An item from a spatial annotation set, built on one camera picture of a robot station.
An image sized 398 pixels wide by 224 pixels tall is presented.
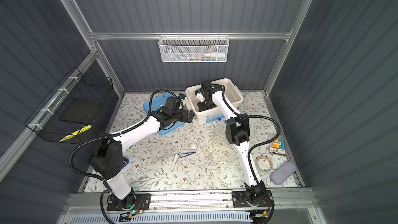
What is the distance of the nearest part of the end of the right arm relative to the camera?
30.3 inches

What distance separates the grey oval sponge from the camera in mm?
787

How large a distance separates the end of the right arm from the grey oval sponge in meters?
0.49
